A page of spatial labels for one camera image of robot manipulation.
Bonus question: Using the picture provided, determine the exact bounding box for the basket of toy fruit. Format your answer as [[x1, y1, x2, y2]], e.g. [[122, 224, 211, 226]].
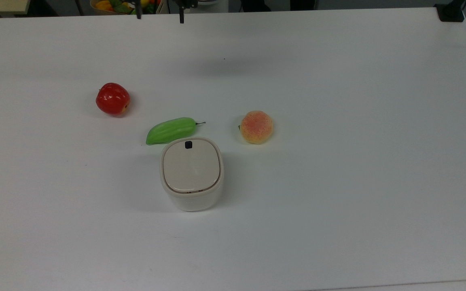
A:
[[89, 0, 165, 16]]

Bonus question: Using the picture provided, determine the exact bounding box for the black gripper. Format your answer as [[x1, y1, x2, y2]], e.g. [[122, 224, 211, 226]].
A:
[[136, 0, 198, 24]]

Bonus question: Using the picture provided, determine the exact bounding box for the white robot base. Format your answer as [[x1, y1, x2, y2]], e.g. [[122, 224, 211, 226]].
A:
[[197, 0, 229, 13]]

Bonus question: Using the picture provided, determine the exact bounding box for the red toy apple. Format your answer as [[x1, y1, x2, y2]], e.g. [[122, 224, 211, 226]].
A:
[[96, 82, 131, 117]]

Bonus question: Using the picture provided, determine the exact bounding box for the green toy gourd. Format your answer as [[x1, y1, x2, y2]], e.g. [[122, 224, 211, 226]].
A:
[[146, 117, 206, 146]]

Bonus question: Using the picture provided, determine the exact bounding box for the beige hinged bin lid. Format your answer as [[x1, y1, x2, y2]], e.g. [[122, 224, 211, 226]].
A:
[[163, 139, 221, 194]]

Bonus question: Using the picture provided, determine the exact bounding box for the black camera pole with clamp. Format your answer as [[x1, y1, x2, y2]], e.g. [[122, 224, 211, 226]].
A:
[[434, 0, 466, 23]]

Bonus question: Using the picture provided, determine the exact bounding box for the orange pink toy peach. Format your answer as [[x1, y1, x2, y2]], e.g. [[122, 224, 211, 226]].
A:
[[239, 110, 274, 145]]

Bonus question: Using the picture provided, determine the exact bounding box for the cream plastic garbage bin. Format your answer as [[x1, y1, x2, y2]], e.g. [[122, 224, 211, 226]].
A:
[[160, 137, 225, 212]]

